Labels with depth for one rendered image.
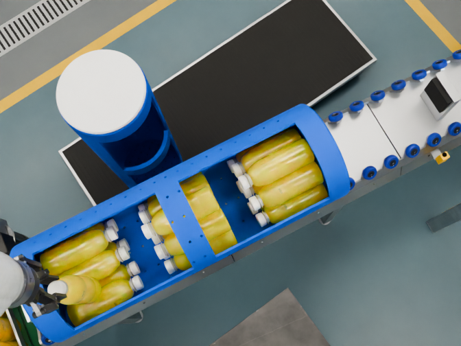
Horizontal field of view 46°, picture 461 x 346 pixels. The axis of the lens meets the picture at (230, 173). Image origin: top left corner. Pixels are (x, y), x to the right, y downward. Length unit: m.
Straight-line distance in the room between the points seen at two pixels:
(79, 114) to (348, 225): 1.43
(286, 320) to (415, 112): 0.77
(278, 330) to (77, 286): 0.55
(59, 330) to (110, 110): 0.65
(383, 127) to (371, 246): 0.97
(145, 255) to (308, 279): 1.11
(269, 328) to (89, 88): 0.89
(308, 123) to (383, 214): 1.31
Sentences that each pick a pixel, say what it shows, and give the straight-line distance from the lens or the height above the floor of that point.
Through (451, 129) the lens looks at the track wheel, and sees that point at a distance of 1.77.
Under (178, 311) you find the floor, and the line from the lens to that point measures 2.57.
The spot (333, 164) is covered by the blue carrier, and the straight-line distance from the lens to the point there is 1.40.
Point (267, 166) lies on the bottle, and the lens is 1.41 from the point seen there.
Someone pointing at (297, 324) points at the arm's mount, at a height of 1.01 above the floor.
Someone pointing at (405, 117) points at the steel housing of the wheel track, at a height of 0.93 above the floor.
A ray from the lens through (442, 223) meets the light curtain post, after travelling 2.56.
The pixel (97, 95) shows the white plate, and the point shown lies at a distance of 1.71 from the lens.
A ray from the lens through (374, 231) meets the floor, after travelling 2.64.
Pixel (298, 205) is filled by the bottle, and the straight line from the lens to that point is 1.50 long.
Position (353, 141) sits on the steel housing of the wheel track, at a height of 0.93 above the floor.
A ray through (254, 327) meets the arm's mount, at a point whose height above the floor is 1.01.
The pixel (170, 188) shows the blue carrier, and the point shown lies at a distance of 1.38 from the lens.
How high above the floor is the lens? 2.55
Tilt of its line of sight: 75 degrees down
